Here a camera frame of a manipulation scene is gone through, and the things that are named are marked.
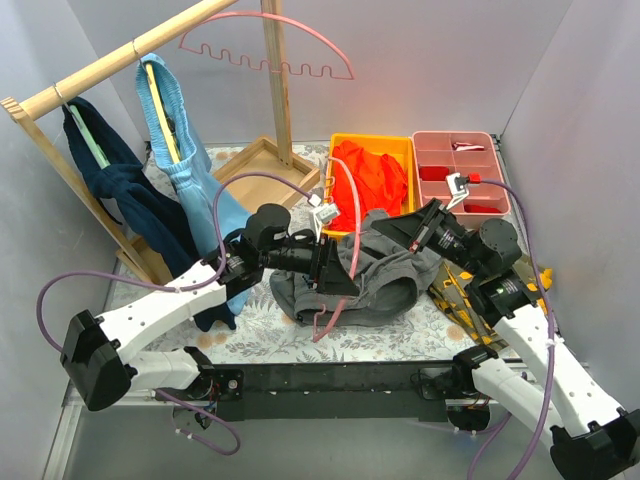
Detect grey drawstring shorts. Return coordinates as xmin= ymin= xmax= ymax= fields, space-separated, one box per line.
xmin=269 ymin=209 xmax=442 ymax=327

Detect pink wire hanger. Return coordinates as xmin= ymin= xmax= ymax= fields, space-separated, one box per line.
xmin=178 ymin=11 xmax=356 ymax=81
xmin=312 ymin=155 xmax=364 ymax=344

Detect yellow plastic tray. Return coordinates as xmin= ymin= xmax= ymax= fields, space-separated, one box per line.
xmin=324 ymin=133 xmax=416 ymax=239

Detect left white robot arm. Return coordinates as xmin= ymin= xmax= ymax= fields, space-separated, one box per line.
xmin=60 ymin=204 xmax=359 ymax=411

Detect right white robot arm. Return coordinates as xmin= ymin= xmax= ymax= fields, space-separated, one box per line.
xmin=371 ymin=199 xmax=639 ymax=479

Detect light blue shorts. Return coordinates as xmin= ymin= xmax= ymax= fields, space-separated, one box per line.
xmin=135 ymin=53 xmax=254 ymax=317

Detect orange shorts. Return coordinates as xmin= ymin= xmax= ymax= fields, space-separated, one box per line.
xmin=330 ymin=140 xmax=409 ymax=232

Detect camouflage shorts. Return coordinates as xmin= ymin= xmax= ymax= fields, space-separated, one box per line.
xmin=427 ymin=254 xmax=553 ymax=351

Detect navy blue shorts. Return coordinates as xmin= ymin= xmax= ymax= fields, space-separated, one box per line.
xmin=62 ymin=94 xmax=236 ymax=333

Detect pale green hanger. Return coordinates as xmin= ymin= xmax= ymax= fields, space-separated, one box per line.
xmin=69 ymin=105 xmax=110 ymax=169

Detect yellow hanger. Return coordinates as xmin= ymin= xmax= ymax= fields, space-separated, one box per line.
xmin=143 ymin=62 xmax=181 ymax=164

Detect red cloth lower compartment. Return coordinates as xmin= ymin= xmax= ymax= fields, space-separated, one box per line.
xmin=464 ymin=203 xmax=503 ymax=215

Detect red cloth compartment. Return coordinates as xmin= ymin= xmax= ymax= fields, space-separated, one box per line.
xmin=418 ymin=165 xmax=451 ymax=182
xmin=464 ymin=203 xmax=503 ymax=215

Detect red cloth middle compartment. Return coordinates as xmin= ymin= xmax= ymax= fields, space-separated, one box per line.
xmin=418 ymin=165 xmax=451 ymax=182

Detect wooden clothes rack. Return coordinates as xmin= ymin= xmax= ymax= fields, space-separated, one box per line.
xmin=1 ymin=1 xmax=320 ymax=283

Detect pink compartment organizer box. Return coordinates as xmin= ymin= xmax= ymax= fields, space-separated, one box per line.
xmin=412 ymin=131 xmax=511 ymax=227

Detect red white cloth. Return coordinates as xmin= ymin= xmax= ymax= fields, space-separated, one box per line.
xmin=452 ymin=142 xmax=485 ymax=152

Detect floral table mat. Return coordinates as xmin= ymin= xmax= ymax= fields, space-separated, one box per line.
xmin=105 ymin=141 xmax=475 ymax=364

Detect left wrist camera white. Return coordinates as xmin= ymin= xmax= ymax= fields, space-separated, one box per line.
xmin=308 ymin=194 xmax=340 ymax=235

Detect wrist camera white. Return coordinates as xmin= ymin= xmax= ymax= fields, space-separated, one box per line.
xmin=445 ymin=172 xmax=470 ymax=211
xmin=308 ymin=194 xmax=340 ymax=235

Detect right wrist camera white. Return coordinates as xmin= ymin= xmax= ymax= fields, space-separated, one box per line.
xmin=445 ymin=172 xmax=470 ymax=211

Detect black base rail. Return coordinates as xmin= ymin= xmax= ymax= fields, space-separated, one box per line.
xmin=170 ymin=360 xmax=491 ymax=431

